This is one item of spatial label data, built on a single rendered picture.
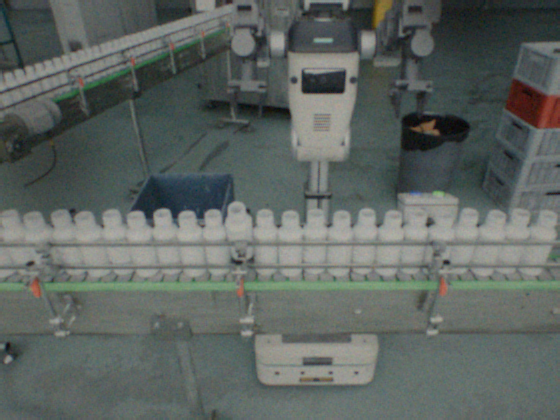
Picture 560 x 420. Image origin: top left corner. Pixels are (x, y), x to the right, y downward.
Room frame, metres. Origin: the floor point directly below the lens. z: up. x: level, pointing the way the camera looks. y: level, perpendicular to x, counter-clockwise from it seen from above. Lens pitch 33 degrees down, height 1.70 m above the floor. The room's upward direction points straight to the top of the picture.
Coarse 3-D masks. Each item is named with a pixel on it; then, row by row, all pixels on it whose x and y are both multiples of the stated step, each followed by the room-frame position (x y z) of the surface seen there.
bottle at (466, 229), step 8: (464, 216) 0.80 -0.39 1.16; (472, 216) 0.79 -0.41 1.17; (456, 224) 0.82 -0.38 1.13; (464, 224) 0.80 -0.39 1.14; (472, 224) 0.79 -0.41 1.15; (456, 232) 0.80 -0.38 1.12; (464, 232) 0.79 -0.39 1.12; (472, 232) 0.79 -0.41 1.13; (456, 248) 0.79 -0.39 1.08; (464, 248) 0.78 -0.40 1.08; (472, 248) 0.78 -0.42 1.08; (456, 256) 0.78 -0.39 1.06; (464, 256) 0.78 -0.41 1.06; (456, 272) 0.78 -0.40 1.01
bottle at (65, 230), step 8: (56, 216) 0.81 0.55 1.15; (64, 216) 0.80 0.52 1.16; (56, 224) 0.79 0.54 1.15; (64, 224) 0.79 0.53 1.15; (72, 224) 0.81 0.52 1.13; (56, 232) 0.78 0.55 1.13; (64, 232) 0.78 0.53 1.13; (72, 232) 0.79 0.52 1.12; (56, 240) 0.78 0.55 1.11; (64, 240) 0.78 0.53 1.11; (72, 240) 0.79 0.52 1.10; (64, 248) 0.78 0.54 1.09; (72, 248) 0.78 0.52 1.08; (64, 256) 0.78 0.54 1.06; (72, 256) 0.78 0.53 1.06; (80, 256) 0.79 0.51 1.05; (72, 272) 0.78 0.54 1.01; (80, 272) 0.78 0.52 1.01
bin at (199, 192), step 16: (160, 176) 1.40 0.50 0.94; (176, 176) 1.40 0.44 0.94; (192, 176) 1.40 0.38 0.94; (208, 176) 1.40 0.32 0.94; (224, 176) 1.40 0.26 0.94; (144, 192) 1.30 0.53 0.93; (160, 192) 1.40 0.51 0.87; (176, 192) 1.40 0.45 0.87; (192, 192) 1.40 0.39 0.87; (208, 192) 1.40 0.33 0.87; (224, 192) 1.40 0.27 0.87; (144, 208) 1.26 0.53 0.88; (160, 208) 1.40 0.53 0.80; (176, 208) 1.40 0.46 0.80; (192, 208) 1.40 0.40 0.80; (208, 208) 1.40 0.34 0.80; (224, 208) 1.16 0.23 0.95
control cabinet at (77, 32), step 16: (64, 0) 6.14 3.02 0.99; (80, 0) 6.13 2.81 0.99; (96, 0) 6.42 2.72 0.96; (112, 0) 6.73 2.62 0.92; (64, 16) 6.16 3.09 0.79; (80, 16) 6.08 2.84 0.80; (96, 16) 6.35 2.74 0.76; (112, 16) 6.66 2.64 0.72; (64, 32) 6.18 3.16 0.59; (80, 32) 6.10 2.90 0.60; (96, 32) 6.28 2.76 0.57; (112, 32) 6.59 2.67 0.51; (64, 48) 6.21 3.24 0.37; (80, 48) 6.12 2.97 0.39
